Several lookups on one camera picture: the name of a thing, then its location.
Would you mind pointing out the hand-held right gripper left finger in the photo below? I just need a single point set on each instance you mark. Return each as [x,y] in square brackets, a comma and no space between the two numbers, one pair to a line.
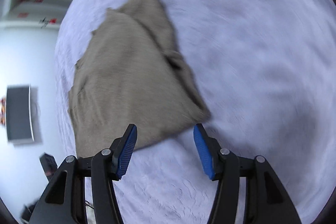
[127,150]

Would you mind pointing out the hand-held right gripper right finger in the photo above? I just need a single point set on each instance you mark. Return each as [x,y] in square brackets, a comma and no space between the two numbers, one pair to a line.
[204,153]

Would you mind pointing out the brown knit sweater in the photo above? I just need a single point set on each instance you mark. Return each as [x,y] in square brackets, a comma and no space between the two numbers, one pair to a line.
[123,69]

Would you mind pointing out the black box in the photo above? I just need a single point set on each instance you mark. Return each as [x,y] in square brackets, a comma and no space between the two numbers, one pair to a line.
[48,163]

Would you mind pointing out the lavender embossed blanket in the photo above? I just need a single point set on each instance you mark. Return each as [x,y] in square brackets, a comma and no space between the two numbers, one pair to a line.
[249,56]

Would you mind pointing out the grey computer monitor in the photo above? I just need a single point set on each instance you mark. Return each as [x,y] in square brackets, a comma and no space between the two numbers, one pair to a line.
[18,113]

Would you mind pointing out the white wall shelf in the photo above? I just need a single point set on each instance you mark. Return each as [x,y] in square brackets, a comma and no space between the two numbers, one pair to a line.
[39,3]

